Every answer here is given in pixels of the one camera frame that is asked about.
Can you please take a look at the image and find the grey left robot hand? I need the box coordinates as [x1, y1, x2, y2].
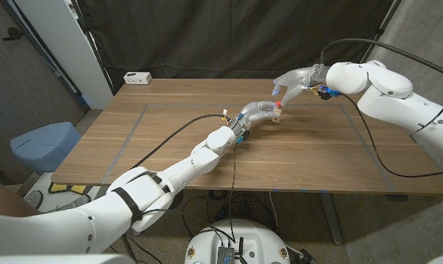
[227, 100, 282, 136]

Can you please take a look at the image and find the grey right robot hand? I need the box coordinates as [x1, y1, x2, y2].
[271, 63, 331, 108]

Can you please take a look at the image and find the black backdrop cloth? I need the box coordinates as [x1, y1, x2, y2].
[76, 0, 404, 92]

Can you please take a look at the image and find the black backdrop stand pole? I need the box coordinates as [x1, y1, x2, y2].
[351, 0, 404, 80]
[70, 0, 116, 96]

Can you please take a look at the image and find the wooden table panel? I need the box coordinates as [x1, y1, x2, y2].
[100, 103, 397, 192]

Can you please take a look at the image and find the white power strip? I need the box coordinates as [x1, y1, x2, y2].
[122, 71, 153, 86]

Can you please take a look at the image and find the white robot torso base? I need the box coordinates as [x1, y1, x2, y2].
[184, 219, 291, 264]

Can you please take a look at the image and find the white table leg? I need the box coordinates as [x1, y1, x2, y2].
[318, 192, 344, 246]

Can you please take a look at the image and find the grey electronics module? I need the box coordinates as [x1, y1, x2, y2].
[216, 246, 236, 264]

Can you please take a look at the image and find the yellow black hazard strip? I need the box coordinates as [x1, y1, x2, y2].
[47, 182, 98, 195]

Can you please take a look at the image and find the blue padded bin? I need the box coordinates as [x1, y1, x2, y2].
[10, 121, 82, 175]

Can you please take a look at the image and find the white sneaker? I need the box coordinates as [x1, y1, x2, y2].
[23, 189, 45, 210]

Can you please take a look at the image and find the person's bare leg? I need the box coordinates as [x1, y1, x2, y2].
[0, 168, 43, 218]

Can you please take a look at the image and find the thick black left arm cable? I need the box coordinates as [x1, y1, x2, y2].
[132, 114, 228, 170]

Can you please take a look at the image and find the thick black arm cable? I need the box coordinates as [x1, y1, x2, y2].
[319, 37, 443, 80]
[132, 114, 228, 170]

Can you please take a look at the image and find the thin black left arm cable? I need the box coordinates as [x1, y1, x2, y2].
[227, 142, 241, 243]

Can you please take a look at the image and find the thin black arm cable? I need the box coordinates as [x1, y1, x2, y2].
[227, 142, 241, 243]
[338, 93, 443, 180]

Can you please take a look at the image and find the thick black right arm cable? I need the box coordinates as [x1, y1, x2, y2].
[319, 37, 443, 80]

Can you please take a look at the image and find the white floor cable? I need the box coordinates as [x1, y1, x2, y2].
[268, 191, 279, 230]

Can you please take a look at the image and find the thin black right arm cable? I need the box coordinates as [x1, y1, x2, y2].
[338, 93, 443, 180]

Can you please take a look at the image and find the black door handle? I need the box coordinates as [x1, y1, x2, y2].
[1, 26, 24, 41]

